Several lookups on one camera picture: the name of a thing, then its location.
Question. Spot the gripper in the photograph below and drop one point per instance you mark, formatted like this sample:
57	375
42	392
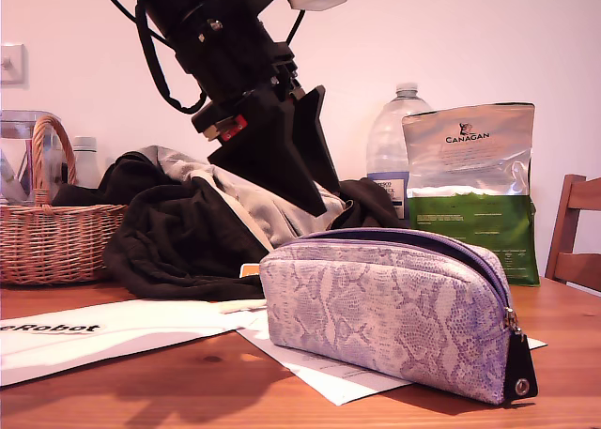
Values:
230	58

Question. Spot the purple snakeskin pencil case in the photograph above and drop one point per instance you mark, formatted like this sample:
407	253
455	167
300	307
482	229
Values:
375	307

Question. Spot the large clear water bottle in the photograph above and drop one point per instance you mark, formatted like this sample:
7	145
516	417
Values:
389	138

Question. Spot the small orange card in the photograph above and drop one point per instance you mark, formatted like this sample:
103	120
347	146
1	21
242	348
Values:
250	272

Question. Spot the dark brown grey-lined jacket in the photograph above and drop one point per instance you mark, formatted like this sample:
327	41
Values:
188	241

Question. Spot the silver green Canagan bag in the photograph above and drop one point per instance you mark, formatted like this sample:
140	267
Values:
469	175

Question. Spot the white bottle grey cap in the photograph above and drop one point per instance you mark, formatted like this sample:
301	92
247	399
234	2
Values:
87	166

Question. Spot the white printed letter sheet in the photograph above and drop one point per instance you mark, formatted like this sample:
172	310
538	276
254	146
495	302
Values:
328	372

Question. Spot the woven wicker basket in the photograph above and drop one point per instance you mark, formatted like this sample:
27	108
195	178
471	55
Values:
56	246

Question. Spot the white LeRobot printed sheet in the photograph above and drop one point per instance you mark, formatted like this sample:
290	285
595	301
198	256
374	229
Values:
117	335

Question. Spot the clear glass jug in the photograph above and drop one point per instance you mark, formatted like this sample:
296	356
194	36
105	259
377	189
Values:
19	138

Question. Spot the brown wooden chair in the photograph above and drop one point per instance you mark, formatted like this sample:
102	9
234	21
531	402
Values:
570	260

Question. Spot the white wall switch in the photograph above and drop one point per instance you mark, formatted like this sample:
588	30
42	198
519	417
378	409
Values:
14	65

